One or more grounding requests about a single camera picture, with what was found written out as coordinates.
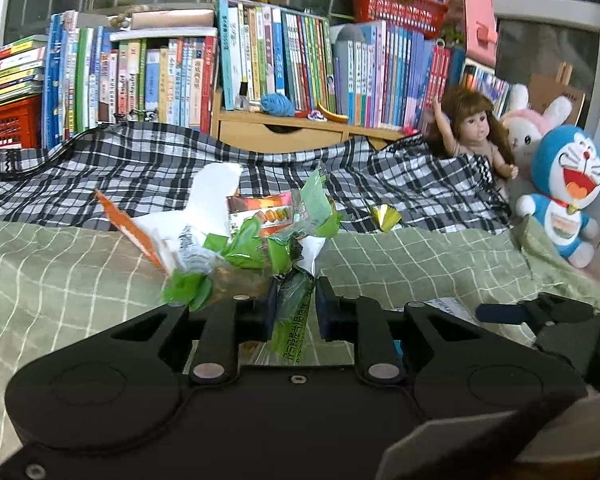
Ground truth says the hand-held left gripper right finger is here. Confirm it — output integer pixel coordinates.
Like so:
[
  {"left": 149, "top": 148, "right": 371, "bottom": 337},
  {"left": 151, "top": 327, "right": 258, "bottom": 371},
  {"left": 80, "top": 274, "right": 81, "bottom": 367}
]
[{"left": 314, "top": 276, "right": 486, "bottom": 386}]

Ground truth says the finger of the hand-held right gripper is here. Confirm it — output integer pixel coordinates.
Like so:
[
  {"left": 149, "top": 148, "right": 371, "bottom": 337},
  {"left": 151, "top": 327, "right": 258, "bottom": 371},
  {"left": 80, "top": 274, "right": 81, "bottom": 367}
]
[{"left": 476, "top": 291, "right": 600, "bottom": 333}]

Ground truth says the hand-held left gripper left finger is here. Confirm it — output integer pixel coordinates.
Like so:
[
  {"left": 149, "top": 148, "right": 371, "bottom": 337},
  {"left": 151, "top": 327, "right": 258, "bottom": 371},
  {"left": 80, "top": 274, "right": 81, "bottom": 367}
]
[{"left": 109, "top": 292, "right": 276, "bottom": 386}]

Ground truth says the green printed snack wrapper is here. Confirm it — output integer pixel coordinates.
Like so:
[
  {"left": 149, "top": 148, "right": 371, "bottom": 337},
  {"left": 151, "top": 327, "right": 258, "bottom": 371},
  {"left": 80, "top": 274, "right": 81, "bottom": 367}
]
[{"left": 270, "top": 162, "right": 343, "bottom": 367}]

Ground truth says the pink macaron snack packet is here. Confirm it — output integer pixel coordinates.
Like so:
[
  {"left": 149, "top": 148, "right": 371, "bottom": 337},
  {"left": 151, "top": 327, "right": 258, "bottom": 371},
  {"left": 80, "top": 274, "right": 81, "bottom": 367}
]
[{"left": 226, "top": 194, "right": 301, "bottom": 238}]

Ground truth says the row of upright books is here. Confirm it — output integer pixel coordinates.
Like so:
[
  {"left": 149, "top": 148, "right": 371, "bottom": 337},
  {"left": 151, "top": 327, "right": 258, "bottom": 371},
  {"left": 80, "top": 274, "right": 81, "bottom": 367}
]
[{"left": 42, "top": 0, "right": 513, "bottom": 148}]

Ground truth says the stack of lying books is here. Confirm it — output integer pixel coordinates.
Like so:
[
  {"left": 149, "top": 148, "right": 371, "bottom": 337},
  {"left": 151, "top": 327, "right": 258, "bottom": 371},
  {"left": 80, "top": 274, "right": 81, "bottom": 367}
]
[{"left": 0, "top": 35, "right": 48, "bottom": 111}]

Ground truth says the white blue printed packet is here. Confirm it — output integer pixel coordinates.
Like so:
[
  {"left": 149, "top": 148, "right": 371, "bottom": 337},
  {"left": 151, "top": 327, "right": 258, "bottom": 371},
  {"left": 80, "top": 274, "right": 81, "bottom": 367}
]
[{"left": 422, "top": 296, "right": 481, "bottom": 321}]

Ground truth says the white printed wrapper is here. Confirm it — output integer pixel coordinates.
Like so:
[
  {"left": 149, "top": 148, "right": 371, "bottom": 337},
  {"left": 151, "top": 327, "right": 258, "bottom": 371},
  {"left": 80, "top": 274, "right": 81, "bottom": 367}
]
[{"left": 176, "top": 224, "right": 218, "bottom": 275}]

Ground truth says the small gold wrapper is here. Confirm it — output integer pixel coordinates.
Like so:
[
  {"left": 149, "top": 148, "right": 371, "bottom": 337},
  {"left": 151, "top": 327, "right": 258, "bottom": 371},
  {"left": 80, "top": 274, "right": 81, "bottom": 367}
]
[{"left": 369, "top": 204, "right": 403, "bottom": 232}]

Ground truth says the blue cat plush toy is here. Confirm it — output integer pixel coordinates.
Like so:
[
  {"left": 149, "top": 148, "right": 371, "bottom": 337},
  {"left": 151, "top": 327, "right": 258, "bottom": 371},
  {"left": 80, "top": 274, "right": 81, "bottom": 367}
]
[{"left": 516, "top": 125, "right": 600, "bottom": 269}]

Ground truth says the wooden drawer organizer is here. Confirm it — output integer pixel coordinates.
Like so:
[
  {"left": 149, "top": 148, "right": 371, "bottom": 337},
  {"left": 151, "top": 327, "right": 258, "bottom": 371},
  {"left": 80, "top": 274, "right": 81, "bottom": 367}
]
[{"left": 210, "top": 87, "right": 411, "bottom": 153}]

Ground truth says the pink bunny plush toy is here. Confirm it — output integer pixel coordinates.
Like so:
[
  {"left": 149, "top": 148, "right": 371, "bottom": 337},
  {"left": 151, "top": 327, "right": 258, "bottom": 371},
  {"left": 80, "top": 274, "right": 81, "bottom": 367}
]
[{"left": 500, "top": 84, "right": 573, "bottom": 171}]

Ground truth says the yellow curved toy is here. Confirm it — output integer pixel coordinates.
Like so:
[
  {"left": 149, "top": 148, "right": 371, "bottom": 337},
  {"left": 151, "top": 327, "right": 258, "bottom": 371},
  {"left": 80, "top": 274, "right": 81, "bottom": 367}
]
[{"left": 316, "top": 102, "right": 350, "bottom": 125}]

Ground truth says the black white plaid blanket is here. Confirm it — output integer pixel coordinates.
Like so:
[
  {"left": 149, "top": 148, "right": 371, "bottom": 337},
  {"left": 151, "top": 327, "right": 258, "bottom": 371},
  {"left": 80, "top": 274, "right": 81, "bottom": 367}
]
[{"left": 0, "top": 121, "right": 513, "bottom": 235}]

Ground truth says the brown-haired doll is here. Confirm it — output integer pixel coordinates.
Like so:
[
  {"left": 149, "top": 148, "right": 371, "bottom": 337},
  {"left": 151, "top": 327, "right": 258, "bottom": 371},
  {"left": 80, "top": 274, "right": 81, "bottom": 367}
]
[{"left": 425, "top": 85, "right": 520, "bottom": 196}]

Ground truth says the blue yarn ball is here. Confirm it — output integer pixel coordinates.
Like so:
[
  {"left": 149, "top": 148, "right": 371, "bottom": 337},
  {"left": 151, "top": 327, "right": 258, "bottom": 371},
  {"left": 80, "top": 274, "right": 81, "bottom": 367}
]
[{"left": 259, "top": 92, "right": 296, "bottom": 118}]

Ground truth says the nail polish bottle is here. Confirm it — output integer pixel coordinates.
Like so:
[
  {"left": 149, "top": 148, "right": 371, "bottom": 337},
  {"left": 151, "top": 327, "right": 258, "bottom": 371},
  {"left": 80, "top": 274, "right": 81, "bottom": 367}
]
[{"left": 234, "top": 77, "right": 251, "bottom": 111}]

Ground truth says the green grid bedsheet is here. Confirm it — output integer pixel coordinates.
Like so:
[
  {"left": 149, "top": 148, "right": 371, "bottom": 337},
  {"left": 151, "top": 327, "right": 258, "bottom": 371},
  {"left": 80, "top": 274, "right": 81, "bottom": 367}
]
[{"left": 0, "top": 217, "right": 600, "bottom": 466}]

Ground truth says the cardboard box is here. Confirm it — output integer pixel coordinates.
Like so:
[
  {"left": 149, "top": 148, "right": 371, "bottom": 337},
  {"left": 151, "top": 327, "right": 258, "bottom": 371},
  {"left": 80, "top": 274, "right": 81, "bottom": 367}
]
[{"left": 527, "top": 62, "right": 586, "bottom": 126}]

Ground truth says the pink storage box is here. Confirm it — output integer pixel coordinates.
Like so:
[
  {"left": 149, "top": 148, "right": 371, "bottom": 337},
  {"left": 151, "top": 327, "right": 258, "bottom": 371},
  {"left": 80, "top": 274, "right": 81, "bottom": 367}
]
[{"left": 442, "top": 0, "right": 498, "bottom": 68}]

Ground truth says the flat brown box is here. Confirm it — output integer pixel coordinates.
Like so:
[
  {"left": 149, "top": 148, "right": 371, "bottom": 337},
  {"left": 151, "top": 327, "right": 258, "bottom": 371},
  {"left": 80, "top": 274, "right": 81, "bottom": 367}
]
[{"left": 127, "top": 4, "right": 216, "bottom": 31}]

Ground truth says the red plastic basket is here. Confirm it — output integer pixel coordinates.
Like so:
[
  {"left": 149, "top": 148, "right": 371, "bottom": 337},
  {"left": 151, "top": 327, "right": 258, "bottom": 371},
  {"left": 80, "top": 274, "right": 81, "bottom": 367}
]
[{"left": 352, "top": 0, "right": 448, "bottom": 38}]

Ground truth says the red plastic crate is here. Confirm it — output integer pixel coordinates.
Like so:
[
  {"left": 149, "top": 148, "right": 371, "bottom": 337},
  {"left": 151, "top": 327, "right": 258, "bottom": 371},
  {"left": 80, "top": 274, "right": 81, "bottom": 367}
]
[{"left": 0, "top": 95, "right": 43, "bottom": 151}]

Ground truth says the wooden bead string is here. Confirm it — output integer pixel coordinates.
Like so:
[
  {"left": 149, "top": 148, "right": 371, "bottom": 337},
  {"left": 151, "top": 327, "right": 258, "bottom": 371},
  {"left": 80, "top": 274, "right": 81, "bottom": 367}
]
[{"left": 107, "top": 10, "right": 138, "bottom": 31}]

